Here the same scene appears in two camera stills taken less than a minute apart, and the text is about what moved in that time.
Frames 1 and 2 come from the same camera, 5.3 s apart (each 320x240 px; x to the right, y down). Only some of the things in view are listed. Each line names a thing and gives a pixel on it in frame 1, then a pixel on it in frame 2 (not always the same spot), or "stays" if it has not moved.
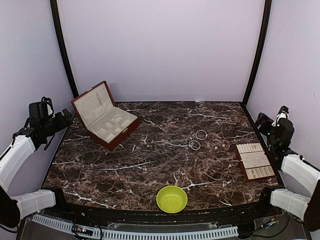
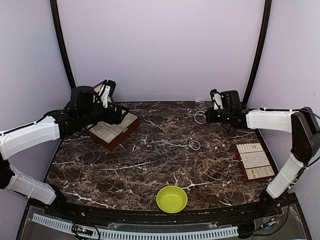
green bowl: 171,199 stays
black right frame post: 264,32 stays
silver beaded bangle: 203,138 -> 205,119
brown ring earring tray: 254,162 stays
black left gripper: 62,124 -> 117,119
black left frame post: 62,45 stays
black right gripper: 261,120 -> 210,116
